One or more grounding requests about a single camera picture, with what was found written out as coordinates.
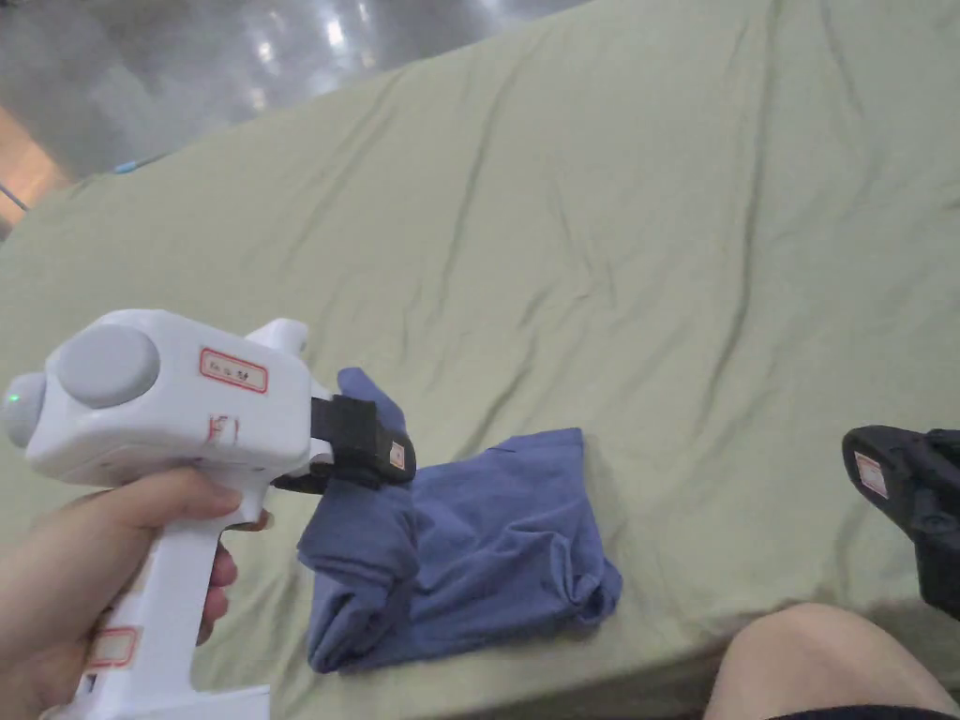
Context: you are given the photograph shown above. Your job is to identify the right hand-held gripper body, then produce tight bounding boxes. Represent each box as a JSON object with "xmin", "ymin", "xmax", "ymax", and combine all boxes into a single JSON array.
[{"xmin": 910, "ymin": 524, "xmax": 960, "ymax": 623}]

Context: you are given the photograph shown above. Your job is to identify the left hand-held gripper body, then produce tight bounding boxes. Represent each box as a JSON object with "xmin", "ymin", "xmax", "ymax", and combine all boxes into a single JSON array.
[{"xmin": 3, "ymin": 307, "xmax": 340, "ymax": 720}]

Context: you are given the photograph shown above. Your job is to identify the dark blue shirt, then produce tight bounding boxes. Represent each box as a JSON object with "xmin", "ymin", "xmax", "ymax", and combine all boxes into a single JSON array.
[{"xmin": 295, "ymin": 366, "xmax": 624, "ymax": 675}]

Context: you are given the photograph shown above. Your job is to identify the person's left hand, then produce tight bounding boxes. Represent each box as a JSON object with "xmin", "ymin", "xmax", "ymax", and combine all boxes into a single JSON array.
[{"xmin": 0, "ymin": 466, "xmax": 273, "ymax": 720}]

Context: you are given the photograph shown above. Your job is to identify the person's legs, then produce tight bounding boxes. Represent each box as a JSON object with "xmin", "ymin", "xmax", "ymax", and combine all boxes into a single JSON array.
[{"xmin": 703, "ymin": 603, "xmax": 960, "ymax": 720}]

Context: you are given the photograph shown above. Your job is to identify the bed with pale green sheet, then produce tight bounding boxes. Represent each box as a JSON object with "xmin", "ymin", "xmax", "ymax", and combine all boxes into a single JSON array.
[{"xmin": 0, "ymin": 0, "xmax": 960, "ymax": 720}]

